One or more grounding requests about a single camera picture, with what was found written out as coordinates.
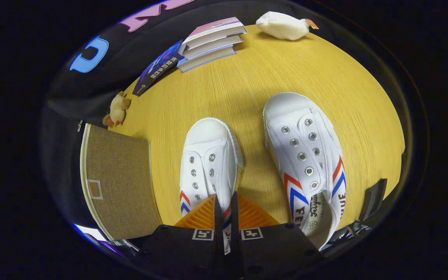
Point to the dark blue book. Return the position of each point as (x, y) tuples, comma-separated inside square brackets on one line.
[(158, 68)]

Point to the white plush toy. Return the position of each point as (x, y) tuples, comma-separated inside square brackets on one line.
[(282, 25)]

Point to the white shoe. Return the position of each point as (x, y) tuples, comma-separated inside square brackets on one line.
[(305, 155), (208, 147)]

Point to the tan plush dog toy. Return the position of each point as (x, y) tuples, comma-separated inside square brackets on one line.
[(118, 111)]

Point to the light blue cover book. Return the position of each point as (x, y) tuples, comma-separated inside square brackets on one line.
[(208, 58)]

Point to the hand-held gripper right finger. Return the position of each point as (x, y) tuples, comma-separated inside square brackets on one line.
[(274, 252)]

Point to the white clothes peg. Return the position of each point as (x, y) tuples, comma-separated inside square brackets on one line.
[(79, 125)]

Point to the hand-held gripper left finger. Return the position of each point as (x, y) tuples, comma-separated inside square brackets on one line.
[(177, 252)]

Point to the pink cover book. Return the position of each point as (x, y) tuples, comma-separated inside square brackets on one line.
[(216, 28)]

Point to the brown fabric storage box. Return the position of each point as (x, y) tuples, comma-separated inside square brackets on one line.
[(119, 182)]

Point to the lit computer screen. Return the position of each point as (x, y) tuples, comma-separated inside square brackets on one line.
[(91, 233)]

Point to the white cover book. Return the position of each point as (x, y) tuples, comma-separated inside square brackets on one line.
[(216, 44)]

